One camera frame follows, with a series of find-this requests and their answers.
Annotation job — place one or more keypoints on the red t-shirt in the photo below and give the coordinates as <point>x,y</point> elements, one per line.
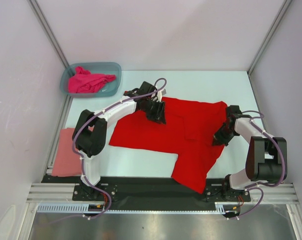
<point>188,132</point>

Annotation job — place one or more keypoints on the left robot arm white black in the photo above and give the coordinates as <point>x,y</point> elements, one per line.
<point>89,136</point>

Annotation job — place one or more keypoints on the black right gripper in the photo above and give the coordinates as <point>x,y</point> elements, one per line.
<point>218,139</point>

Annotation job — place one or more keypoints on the aluminium frame rail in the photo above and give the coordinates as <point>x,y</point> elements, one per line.
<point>50,193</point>

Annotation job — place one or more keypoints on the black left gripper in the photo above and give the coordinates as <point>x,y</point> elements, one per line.
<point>158,115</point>

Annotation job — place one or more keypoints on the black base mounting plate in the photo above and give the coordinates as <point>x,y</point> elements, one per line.
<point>145,194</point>

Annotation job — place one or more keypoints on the white slotted cable duct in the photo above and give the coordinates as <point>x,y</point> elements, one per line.
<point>79,208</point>

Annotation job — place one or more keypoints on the folded pink t-shirt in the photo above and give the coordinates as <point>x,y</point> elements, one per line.
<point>67,163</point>

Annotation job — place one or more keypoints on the magenta crumpled t-shirt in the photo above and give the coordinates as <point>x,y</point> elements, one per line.
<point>84,82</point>

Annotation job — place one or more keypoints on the teal plastic basin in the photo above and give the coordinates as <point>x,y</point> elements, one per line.
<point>109,90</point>

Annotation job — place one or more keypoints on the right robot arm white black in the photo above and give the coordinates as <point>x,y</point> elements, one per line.
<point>266,162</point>

